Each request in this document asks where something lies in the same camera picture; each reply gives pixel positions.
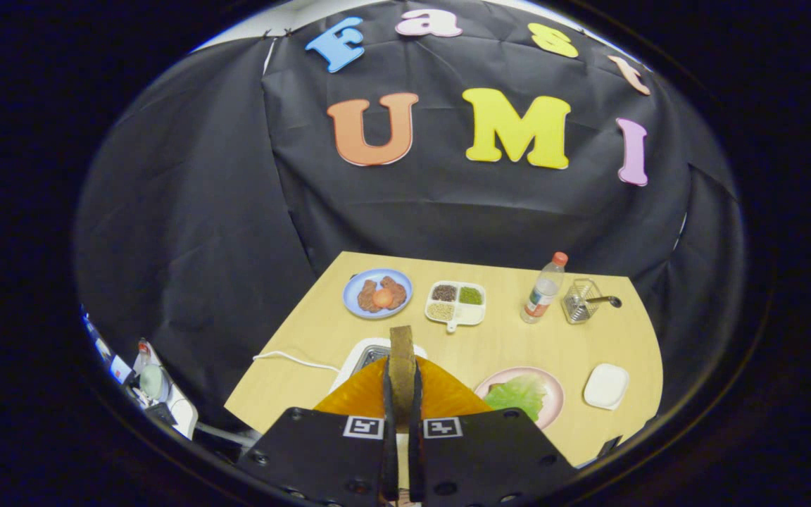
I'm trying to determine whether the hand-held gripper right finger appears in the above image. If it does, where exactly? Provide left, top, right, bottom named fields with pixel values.
left=409, top=356, right=579, bottom=507

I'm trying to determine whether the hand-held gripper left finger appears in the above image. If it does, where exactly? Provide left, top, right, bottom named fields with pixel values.
left=237, top=356, right=398, bottom=507

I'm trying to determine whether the green lettuce leaf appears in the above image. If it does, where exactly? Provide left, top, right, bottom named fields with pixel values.
left=483, top=375, right=548, bottom=422

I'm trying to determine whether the brown toast slice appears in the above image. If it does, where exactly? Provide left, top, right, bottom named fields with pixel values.
left=388, top=325, right=417, bottom=416

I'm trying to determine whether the pink plate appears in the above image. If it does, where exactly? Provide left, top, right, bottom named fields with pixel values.
left=474, top=366, right=565, bottom=430

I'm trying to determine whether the white toaster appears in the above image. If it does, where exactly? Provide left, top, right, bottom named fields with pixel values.
left=328, top=338, right=427, bottom=392

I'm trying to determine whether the small white plate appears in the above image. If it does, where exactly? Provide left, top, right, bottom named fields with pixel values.
left=583, top=363, right=630, bottom=411

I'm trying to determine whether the white divided spice tray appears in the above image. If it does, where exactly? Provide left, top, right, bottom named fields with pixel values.
left=425, top=281, right=487, bottom=333

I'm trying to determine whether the blue plate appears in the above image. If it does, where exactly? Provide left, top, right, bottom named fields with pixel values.
left=343, top=268, right=414, bottom=320

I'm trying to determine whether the meat with tomato slice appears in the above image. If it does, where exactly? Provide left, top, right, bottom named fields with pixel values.
left=357, top=276, right=408, bottom=313

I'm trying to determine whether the clear red capped water bottle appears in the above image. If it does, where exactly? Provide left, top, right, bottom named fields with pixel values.
left=520, top=251, right=569, bottom=325

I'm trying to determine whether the pale round object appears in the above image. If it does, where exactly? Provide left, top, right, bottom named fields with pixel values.
left=139, top=364, right=170, bottom=402

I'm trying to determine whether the white toaster cable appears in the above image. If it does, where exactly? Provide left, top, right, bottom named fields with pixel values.
left=253, top=350, right=341, bottom=372

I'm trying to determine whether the metal wire basket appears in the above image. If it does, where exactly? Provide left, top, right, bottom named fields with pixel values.
left=562, top=278, right=603, bottom=325

